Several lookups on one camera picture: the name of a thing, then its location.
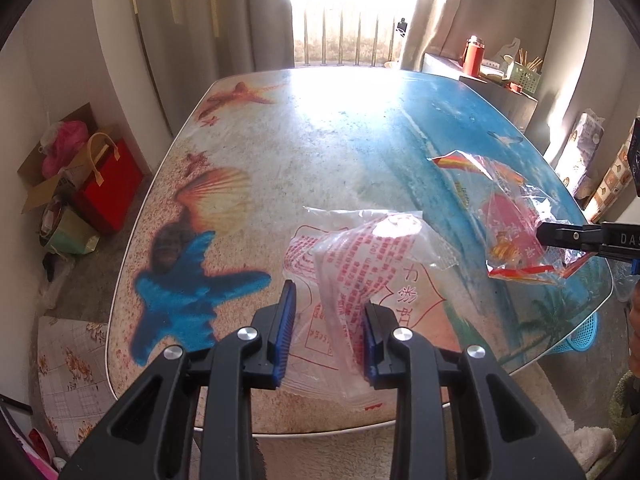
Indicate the pink plastic bag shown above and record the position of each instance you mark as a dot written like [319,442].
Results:
[62,147]

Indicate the orange printed plastic bag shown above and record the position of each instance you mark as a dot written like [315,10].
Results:
[505,210]

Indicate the red thermos bottle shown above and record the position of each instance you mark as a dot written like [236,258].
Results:
[473,57]

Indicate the toilet paper pack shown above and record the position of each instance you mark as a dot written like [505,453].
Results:
[585,135]

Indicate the beige curtain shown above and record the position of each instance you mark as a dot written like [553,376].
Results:
[450,5]
[200,35]

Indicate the green paper box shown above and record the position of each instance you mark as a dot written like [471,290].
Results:
[70,240]

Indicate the blue plastic basket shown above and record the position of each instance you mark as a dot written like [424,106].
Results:
[582,335]

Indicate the pink item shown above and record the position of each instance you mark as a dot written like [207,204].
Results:
[42,452]

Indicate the tile patterned board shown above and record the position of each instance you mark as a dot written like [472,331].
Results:
[612,180]

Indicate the grey side cabinet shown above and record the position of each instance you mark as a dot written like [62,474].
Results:
[500,105]

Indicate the bundle of wooden chopsticks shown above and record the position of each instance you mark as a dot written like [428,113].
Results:
[530,60]

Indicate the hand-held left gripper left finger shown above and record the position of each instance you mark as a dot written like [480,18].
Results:
[282,340]

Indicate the cardboard box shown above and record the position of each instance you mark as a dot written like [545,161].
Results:
[35,195]

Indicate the red gift bag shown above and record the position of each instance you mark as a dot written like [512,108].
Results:
[110,190]

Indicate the clear red-lettered plastic bag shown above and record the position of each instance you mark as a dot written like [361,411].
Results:
[350,260]

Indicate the metal window grille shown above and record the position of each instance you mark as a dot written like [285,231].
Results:
[341,35]

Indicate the patterned floor cushion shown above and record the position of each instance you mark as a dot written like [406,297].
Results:
[70,385]

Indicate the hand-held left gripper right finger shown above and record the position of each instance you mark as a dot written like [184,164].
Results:
[371,350]

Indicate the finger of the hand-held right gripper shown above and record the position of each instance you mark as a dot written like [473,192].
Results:
[565,236]

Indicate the green plastic basket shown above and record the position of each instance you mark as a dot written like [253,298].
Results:
[522,80]

